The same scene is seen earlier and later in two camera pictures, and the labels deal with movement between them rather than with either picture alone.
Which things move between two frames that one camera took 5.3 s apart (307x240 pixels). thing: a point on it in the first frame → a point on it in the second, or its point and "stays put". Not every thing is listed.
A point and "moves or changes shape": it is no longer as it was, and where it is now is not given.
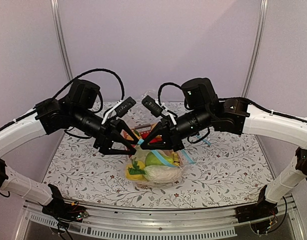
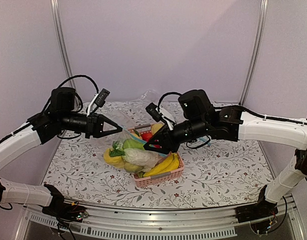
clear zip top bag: x=156 y=168 moves or changes shape
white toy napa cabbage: x=157 y=174 → x=146 y=158
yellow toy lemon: x=135 y=177 → x=116 y=161
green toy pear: x=151 y=160 moves or changes shape
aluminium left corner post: x=58 y=21 stays put
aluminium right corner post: x=263 y=16 stays put
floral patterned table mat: x=227 y=171 stays put
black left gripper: x=105 y=138 → x=94 y=125
